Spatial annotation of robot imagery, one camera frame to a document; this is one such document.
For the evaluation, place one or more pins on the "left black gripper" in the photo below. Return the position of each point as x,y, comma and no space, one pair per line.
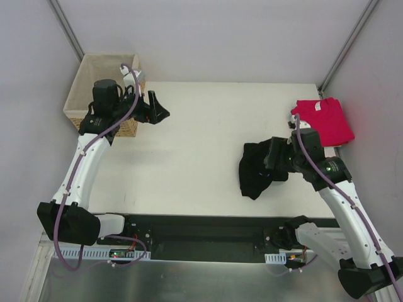
150,107

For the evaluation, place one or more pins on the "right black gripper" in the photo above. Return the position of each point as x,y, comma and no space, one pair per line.
272,155

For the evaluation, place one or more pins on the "black t shirt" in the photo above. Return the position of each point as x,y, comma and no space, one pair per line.
254,177

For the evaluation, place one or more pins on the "wicker basket with liner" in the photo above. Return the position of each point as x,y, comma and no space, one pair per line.
94,67

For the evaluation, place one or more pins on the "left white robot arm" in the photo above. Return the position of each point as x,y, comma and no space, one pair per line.
66,217

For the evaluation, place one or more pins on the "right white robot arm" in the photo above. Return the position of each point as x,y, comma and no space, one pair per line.
365,264

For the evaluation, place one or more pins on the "folded red t shirt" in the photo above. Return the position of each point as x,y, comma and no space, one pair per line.
326,116

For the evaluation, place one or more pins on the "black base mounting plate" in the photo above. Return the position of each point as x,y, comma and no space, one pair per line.
212,238

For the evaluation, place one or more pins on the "right slotted cable duct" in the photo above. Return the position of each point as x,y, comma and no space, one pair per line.
276,259

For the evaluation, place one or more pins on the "slotted cable duct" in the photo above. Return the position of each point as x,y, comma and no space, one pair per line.
104,254
276,259

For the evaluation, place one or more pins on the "left aluminium frame post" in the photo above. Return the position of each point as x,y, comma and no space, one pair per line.
66,28

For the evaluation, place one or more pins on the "aluminium frame post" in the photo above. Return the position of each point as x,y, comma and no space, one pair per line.
353,36
66,28

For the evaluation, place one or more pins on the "left slotted cable duct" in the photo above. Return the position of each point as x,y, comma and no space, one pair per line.
104,254

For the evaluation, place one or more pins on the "right aluminium frame post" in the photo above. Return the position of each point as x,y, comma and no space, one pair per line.
353,36

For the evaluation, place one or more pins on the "front aluminium rail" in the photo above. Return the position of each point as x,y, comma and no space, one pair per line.
46,243

